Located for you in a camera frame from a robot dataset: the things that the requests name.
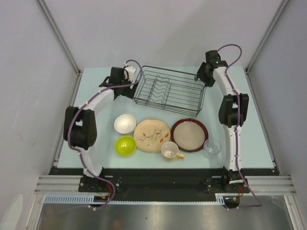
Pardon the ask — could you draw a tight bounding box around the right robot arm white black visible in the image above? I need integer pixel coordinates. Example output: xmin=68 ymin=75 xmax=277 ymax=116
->
xmin=195 ymin=50 xmax=249 ymax=192

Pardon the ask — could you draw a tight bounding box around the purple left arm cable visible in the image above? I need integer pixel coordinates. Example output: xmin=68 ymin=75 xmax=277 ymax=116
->
xmin=67 ymin=59 xmax=142 ymax=211

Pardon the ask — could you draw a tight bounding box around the red rimmed round plate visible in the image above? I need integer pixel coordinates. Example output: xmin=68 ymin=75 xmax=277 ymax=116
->
xmin=171 ymin=118 xmax=209 ymax=152

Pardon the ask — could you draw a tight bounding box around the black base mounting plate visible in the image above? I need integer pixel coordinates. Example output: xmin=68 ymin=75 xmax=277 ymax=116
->
xmin=48 ymin=167 xmax=281 ymax=195

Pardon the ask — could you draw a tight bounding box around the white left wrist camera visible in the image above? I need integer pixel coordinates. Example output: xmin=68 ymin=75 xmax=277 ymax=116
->
xmin=124 ymin=62 xmax=136 ymax=81

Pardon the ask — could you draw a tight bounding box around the aluminium front rail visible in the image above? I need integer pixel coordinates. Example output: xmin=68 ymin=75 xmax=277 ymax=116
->
xmin=35 ymin=175 xmax=296 ymax=196

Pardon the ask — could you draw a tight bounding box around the white bowl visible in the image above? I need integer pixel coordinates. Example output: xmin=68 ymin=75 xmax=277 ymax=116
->
xmin=114 ymin=114 xmax=137 ymax=134

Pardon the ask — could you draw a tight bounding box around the dark wire dish rack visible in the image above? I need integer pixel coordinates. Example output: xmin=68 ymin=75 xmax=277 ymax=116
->
xmin=133 ymin=65 xmax=206 ymax=117

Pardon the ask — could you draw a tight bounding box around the left aluminium frame post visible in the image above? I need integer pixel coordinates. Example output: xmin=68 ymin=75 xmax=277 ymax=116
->
xmin=35 ymin=0 xmax=81 ymax=75

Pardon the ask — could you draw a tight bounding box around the beige mug yellow handle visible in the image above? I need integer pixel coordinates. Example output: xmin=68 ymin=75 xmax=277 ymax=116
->
xmin=161 ymin=141 xmax=185 ymax=161

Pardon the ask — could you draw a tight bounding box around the aluminium frame post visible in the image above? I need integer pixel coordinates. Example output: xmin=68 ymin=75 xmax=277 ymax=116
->
xmin=35 ymin=0 xmax=81 ymax=75
xmin=245 ymin=0 xmax=290 ymax=73

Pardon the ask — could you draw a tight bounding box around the white slotted cable duct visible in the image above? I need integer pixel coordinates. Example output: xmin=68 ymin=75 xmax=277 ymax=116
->
xmin=44 ymin=194 xmax=238 ymax=205

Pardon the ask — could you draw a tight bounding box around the clear plastic cup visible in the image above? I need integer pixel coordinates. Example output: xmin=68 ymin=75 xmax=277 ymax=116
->
xmin=203 ymin=138 xmax=221 ymax=159

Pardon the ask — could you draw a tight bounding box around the yellow green bowl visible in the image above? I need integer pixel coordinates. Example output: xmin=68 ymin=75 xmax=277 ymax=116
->
xmin=115 ymin=136 xmax=137 ymax=157

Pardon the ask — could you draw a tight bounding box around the right aluminium frame post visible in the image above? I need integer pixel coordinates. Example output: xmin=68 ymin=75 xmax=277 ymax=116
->
xmin=245 ymin=0 xmax=290 ymax=73

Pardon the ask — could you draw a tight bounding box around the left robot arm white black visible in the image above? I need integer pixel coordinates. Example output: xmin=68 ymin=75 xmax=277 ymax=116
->
xmin=63 ymin=64 xmax=139 ymax=192

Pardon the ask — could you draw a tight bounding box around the beige bird pattern plate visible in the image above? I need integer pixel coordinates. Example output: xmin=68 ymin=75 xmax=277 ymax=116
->
xmin=133 ymin=119 xmax=171 ymax=153

